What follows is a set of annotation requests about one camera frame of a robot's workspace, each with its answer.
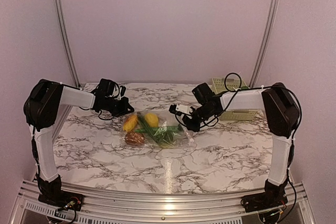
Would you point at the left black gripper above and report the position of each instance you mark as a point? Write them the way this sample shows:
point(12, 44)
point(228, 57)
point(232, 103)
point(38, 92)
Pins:
point(124, 110)

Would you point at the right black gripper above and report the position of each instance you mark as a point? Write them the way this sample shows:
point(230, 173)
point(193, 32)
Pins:
point(193, 127)

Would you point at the fake green leafy vegetable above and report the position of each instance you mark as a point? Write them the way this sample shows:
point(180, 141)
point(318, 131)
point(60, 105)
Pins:
point(167, 134)

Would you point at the clear zip top bag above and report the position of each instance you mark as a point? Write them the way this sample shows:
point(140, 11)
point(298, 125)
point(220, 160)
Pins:
point(165, 119)

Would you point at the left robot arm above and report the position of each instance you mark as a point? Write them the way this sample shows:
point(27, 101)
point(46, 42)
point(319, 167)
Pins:
point(41, 111)

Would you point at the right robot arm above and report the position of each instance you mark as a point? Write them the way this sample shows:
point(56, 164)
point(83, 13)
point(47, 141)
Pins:
point(283, 113)

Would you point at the fake yellow pepper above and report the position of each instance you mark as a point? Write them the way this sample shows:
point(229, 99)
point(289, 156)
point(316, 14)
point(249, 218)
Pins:
point(152, 119)

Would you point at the fake green cucumber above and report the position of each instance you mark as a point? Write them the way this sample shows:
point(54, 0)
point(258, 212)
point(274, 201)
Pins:
point(152, 132)

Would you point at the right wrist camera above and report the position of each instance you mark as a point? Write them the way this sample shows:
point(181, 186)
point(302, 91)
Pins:
point(179, 109)

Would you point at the front aluminium rail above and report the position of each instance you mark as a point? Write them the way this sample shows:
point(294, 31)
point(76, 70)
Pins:
point(111, 206)

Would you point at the left aluminium frame post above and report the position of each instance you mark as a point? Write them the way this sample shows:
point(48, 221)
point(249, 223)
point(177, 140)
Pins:
point(66, 43)

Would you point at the aluminium frame post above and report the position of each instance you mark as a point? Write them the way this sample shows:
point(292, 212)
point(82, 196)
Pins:
point(271, 17)
point(66, 43)

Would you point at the right aluminium frame post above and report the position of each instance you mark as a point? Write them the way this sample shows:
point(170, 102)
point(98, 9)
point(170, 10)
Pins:
point(271, 17)

